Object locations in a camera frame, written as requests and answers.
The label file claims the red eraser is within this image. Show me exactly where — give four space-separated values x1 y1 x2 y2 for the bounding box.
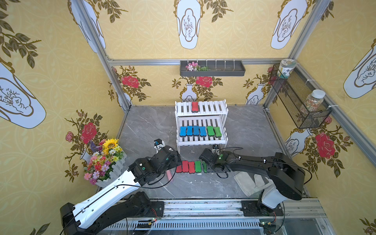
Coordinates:
182 161 189 173
189 162 195 174
176 165 182 173
191 102 199 113

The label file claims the blue eraser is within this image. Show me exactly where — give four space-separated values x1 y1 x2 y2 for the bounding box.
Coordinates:
179 126 187 137
200 126 207 137
186 126 193 136
193 126 200 136

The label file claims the black wire wall basket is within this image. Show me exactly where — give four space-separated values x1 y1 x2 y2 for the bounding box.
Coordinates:
269 64 332 129

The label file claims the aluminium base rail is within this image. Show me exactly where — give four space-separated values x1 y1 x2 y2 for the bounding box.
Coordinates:
79 199 327 220

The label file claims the flower arrangement white fence planter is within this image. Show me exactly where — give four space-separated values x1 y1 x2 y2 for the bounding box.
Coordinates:
81 139 127 188

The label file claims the small pink flower sprig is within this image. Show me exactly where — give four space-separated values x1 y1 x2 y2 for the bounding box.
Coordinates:
186 62 209 71

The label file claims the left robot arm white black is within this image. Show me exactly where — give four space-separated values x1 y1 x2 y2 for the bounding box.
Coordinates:
60 146 182 235

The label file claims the clear jar white lid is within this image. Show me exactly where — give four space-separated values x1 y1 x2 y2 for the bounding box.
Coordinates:
300 89 326 114

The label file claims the white slotted cable duct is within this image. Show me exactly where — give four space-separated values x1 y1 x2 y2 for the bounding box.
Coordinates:
104 218 261 232

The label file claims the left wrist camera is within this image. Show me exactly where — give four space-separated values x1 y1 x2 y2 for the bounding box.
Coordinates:
154 139 165 152

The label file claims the green eraser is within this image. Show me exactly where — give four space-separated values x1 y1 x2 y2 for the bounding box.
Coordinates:
207 126 215 137
202 162 207 173
213 127 222 139
194 161 202 173

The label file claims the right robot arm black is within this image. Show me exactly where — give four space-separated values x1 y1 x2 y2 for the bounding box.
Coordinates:
199 149 305 209

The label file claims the purple garden fork pink handle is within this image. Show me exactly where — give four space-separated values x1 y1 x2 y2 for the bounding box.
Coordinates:
166 170 173 182

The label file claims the grey work glove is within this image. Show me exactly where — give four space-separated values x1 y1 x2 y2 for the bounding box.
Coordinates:
234 172 274 196

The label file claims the dark grey wall tray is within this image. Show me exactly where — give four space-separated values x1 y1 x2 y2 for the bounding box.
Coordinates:
180 59 246 77

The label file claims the white two-tier slatted shelf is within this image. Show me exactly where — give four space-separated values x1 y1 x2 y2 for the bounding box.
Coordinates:
175 100 229 150

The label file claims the jar with green label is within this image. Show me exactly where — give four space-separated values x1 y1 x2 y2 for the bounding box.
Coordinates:
277 59 297 79

